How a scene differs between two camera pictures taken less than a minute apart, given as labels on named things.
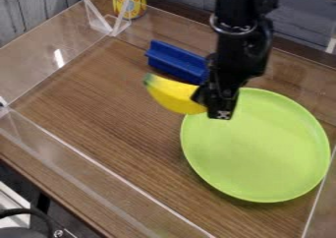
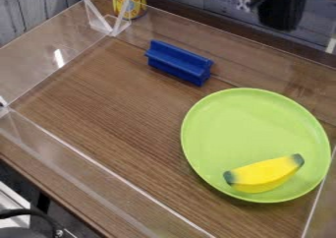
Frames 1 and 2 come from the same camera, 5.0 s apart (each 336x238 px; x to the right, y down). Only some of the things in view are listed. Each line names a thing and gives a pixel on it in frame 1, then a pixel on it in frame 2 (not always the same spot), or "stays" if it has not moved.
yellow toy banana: [174, 94] -> [266, 176]
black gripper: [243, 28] -> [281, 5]
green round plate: [269, 153] stays
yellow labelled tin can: [129, 2] stays
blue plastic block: [178, 62] stays
